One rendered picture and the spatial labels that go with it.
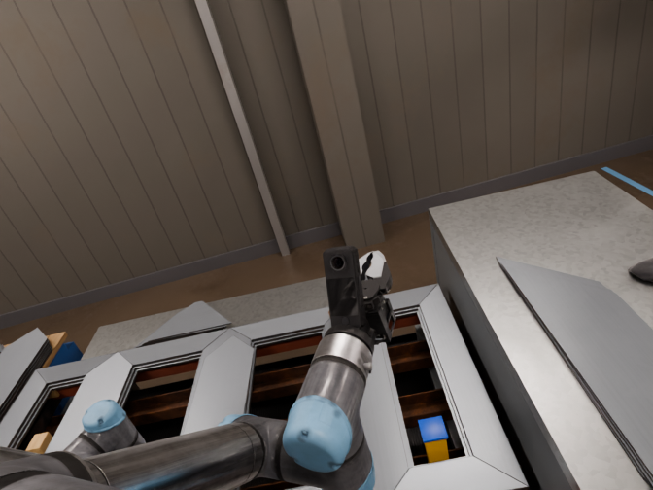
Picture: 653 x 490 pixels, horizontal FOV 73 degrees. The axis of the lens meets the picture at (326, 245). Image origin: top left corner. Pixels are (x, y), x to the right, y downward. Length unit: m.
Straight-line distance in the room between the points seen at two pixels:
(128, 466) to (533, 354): 0.88
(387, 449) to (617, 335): 0.59
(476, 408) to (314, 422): 0.81
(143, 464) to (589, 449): 0.77
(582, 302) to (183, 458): 0.97
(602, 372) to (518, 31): 2.91
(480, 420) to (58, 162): 3.17
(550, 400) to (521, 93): 2.99
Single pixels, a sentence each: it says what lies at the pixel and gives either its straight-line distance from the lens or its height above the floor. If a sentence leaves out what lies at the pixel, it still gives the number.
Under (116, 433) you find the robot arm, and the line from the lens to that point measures 1.12.
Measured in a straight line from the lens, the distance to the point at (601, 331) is 1.17.
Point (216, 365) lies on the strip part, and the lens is 1.60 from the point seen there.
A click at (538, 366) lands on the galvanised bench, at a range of 1.10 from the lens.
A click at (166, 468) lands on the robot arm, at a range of 0.49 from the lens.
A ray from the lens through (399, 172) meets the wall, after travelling 3.59.
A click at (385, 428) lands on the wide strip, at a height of 0.84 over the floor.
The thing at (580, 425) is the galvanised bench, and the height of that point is 1.05.
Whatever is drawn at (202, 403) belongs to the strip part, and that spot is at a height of 0.84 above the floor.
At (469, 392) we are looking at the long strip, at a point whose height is 0.84.
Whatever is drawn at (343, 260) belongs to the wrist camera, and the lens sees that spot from 0.61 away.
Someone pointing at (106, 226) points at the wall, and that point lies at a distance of 3.78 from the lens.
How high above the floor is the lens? 1.87
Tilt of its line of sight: 31 degrees down
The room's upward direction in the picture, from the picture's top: 15 degrees counter-clockwise
